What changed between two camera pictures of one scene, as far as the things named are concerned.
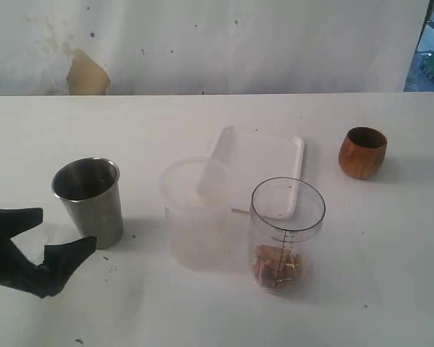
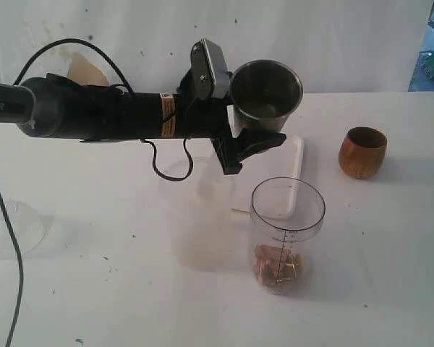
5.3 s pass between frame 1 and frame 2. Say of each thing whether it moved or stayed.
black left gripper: moved
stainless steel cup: moved
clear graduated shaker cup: stayed
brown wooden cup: stayed
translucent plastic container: stayed
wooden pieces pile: stayed
